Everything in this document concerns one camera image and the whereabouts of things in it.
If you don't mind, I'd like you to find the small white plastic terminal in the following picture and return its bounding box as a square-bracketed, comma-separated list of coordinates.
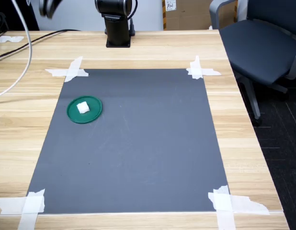
[77, 101, 91, 114]

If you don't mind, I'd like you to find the round green plastic lid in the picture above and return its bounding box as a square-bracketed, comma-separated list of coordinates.
[67, 95, 103, 125]

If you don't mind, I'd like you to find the black chair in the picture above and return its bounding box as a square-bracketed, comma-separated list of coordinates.
[0, 0, 40, 31]

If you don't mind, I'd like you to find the loose white tape scrap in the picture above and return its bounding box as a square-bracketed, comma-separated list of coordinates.
[0, 35, 24, 44]

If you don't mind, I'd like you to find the white masking tape patch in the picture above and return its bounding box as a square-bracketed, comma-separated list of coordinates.
[45, 56, 89, 83]
[207, 184, 270, 230]
[0, 188, 46, 230]
[186, 55, 222, 80]

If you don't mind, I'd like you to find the brown cardboard box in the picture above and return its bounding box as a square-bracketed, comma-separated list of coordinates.
[162, 0, 239, 31]

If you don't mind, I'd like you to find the dark grey table mat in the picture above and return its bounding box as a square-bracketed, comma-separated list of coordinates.
[26, 69, 231, 215]

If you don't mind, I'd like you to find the dark grey office chair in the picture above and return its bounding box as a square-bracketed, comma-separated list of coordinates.
[209, 0, 296, 127]

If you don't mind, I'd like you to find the black table cable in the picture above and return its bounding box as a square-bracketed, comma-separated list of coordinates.
[0, 29, 80, 63]

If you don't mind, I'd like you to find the white camera cable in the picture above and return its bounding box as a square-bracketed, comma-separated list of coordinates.
[0, 0, 33, 99]

